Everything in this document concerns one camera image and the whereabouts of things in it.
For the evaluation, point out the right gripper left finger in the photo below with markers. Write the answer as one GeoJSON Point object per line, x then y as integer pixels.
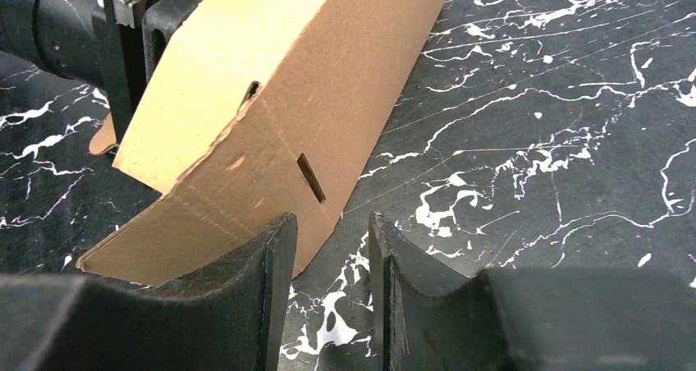
{"type": "Point", "coordinates": [227, 315]}

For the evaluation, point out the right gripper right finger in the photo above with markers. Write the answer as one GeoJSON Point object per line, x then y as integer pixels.
{"type": "Point", "coordinates": [427, 316]}

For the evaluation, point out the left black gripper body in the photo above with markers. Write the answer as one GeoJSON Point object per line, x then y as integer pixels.
{"type": "Point", "coordinates": [114, 45]}

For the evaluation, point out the brown cardboard box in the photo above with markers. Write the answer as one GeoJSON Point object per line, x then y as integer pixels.
{"type": "Point", "coordinates": [258, 108]}

